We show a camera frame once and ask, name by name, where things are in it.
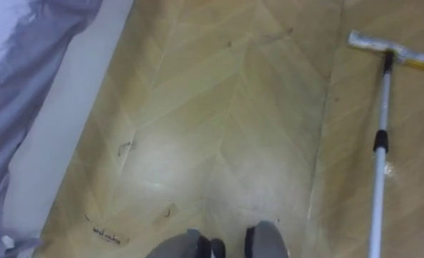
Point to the grey bed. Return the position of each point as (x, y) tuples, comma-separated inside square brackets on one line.
[(21, 82)]

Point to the robot legs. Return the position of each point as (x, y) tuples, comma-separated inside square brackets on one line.
[(269, 241)]

